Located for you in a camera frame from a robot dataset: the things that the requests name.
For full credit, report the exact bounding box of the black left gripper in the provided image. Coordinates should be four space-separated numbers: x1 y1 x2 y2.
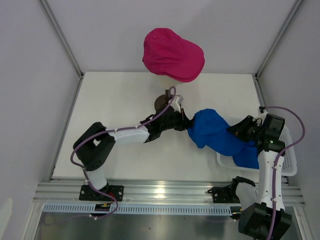
160 107 193 132

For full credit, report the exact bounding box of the blue cap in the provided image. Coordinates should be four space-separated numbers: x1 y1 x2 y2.
187 108 245 157
232 145 259 170

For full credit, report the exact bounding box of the cream mannequin head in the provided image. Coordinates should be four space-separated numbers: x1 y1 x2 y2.
154 75 182 111

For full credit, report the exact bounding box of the pink cap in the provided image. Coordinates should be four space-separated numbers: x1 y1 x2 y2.
171 74 199 83
142 27 205 78

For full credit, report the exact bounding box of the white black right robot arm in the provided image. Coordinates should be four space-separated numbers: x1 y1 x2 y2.
227 112 292 240

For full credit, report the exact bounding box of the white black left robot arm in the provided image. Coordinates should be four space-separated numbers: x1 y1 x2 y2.
70 106 194 201

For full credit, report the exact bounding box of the white plastic basket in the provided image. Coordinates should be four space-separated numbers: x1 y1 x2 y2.
216 125 297 177

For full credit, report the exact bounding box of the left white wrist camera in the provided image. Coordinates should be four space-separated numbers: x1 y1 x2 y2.
170 95 184 113

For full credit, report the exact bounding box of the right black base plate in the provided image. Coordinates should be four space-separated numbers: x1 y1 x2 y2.
207 185 240 204

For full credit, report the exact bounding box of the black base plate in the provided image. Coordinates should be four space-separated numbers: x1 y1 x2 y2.
207 185 240 204
78 184 125 202

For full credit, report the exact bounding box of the aluminium mounting rail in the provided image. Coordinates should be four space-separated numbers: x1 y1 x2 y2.
33 178 306 207

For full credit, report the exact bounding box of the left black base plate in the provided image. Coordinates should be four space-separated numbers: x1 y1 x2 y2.
78 184 125 202

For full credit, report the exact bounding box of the right aluminium frame post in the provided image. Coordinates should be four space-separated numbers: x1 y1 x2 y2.
254 0 307 81

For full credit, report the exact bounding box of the aluminium frame post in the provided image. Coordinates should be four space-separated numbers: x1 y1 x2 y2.
37 0 84 79
254 0 307 81

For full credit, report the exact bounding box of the white slotted cable duct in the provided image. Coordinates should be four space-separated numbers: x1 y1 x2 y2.
42 202 232 216

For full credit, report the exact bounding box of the left aluminium frame post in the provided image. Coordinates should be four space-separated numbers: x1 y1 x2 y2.
37 0 84 79

